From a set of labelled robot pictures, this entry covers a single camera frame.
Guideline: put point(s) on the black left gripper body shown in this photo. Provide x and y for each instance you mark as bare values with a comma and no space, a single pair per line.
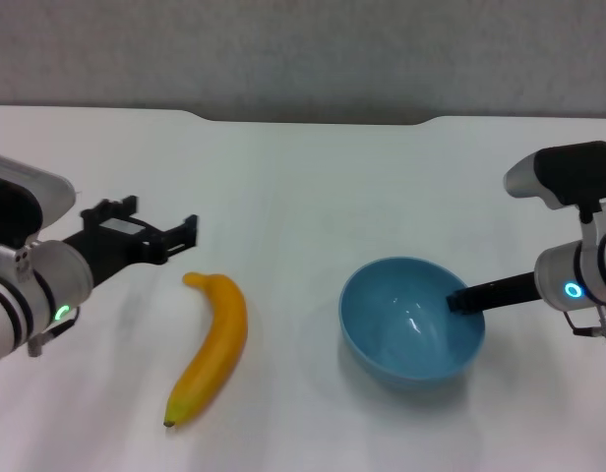
111,243

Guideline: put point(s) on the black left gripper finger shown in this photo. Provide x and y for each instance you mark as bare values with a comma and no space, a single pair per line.
177,236
111,209

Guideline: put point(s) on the blue bowl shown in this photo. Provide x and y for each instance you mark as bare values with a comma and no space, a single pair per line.
396,344

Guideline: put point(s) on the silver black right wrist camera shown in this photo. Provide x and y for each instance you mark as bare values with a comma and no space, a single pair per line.
568,169

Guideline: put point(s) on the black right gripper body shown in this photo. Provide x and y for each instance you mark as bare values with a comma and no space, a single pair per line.
509,292

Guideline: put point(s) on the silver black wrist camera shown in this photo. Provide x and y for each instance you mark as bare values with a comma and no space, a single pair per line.
18,201
568,169

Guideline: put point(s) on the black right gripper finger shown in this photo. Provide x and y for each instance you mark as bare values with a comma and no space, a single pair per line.
461,301

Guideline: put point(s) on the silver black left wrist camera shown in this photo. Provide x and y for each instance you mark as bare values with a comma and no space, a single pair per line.
18,201

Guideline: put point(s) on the yellow banana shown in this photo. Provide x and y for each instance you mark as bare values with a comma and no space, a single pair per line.
219,329

